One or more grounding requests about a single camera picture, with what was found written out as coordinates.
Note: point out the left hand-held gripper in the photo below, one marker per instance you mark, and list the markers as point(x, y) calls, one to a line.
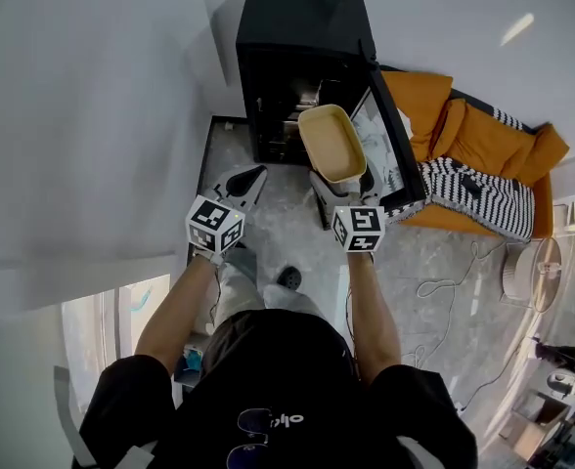
point(214, 225)

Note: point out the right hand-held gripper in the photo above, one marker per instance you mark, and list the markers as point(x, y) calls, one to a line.
point(358, 227)

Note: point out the yellow rectangular tray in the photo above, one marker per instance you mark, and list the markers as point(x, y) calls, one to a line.
point(331, 140)

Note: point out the black cabinet with glass door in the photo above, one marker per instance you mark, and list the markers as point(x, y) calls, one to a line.
point(297, 22)

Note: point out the person's left forearm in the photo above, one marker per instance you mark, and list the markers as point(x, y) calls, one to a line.
point(175, 315)

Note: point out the person's right forearm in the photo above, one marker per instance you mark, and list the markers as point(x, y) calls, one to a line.
point(373, 311)

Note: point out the white crumpled clothes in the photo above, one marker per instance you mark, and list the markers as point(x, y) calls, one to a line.
point(375, 137)

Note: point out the black clog shoe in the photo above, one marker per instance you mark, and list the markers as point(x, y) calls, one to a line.
point(290, 277)
point(238, 246)

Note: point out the small white floor object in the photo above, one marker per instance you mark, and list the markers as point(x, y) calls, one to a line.
point(229, 126)

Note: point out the light grey trousers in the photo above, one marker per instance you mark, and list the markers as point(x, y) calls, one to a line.
point(238, 286)

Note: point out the black white striped blanket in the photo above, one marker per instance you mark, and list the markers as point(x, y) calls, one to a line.
point(483, 198)

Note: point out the orange sofa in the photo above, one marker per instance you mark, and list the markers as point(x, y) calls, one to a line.
point(483, 135)

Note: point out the small black shelf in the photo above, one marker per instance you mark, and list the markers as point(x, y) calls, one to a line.
point(192, 362)

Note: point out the black t-shirt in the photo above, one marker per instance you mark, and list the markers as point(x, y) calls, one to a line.
point(287, 369)

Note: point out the round white side table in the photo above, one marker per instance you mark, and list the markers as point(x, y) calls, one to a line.
point(527, 271)

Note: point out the dark tinted glasses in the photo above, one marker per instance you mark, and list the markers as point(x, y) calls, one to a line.
point(253, 420)

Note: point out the chair with blue seat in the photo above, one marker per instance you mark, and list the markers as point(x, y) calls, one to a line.
point(67, 408)

